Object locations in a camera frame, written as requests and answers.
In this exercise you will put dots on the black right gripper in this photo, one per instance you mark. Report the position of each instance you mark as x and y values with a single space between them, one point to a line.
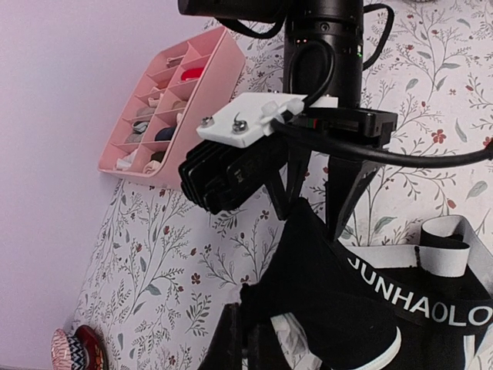
330 131

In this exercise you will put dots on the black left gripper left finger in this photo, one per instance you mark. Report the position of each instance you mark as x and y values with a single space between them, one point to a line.
226 347

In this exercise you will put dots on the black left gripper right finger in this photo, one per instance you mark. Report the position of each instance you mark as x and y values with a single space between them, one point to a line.
263 349

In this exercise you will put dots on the black underwear white lettering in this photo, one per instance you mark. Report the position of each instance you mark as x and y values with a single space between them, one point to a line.
412 306

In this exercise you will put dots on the pink divided storage box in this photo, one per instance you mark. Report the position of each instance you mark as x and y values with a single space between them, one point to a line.
182 85

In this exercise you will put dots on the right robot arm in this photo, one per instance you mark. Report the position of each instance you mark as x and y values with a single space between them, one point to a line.
323 49

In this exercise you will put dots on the red patterned pincushion on saucer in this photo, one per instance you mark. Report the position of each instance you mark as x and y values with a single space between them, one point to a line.
81 351

